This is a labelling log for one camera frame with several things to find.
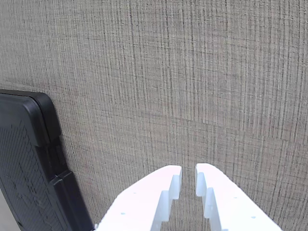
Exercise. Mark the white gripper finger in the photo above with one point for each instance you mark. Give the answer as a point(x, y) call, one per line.
point(142, 199)
point(231, 204)

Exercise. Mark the black plastic flat case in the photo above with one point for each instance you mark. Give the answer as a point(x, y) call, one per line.
point(24, 168)

